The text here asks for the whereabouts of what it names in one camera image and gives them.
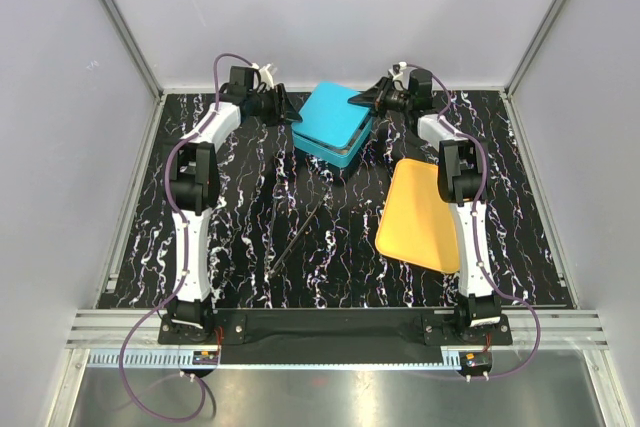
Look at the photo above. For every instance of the teal box lid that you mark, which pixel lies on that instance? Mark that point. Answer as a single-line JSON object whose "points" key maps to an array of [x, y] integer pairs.
{"points": [[329, 118]]}

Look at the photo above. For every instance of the teal chocolate box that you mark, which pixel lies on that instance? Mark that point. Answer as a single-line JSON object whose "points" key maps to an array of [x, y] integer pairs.
{"points": [[338, 157]]}

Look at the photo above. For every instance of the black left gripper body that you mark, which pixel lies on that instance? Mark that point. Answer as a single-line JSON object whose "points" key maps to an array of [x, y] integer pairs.
{"points": [[263, 106]]}

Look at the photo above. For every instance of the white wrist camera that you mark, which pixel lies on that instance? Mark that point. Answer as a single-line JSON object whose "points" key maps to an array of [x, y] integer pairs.
{"points": [[265, 76], [397, 70]]}

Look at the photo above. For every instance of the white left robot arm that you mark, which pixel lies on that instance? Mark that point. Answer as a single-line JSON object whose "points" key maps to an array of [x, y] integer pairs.
{"points": [[192, 185]]}

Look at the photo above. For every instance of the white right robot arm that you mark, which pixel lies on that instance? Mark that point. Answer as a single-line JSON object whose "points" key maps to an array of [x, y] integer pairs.
{"points": [[462, 180]]}

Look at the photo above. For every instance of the metal tongs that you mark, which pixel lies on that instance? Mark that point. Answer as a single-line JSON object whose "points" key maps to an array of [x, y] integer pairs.
{"points": [[278, 265]]}

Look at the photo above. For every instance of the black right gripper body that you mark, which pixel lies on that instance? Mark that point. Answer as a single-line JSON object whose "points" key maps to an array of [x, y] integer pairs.
{"points": [[393, 101]]}

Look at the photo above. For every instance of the yellow plastic tray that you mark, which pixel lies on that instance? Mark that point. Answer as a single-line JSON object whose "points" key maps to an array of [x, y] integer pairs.
{"points": [[416, 225]]}

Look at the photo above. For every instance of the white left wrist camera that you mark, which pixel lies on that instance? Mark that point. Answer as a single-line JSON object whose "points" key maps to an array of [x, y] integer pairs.
{"points": [[265, 76]]}

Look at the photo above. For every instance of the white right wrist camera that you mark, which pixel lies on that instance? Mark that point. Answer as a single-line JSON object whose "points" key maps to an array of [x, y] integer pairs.
{"points": [[397, 70]]}

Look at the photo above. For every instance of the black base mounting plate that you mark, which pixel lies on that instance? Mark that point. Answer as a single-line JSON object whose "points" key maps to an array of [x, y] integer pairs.
{"points": [[335, 337]]}

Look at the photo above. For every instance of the aluminium slotted rail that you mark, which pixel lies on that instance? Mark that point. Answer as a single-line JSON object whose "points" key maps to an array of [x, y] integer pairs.
{"points": [[110, 339]]}

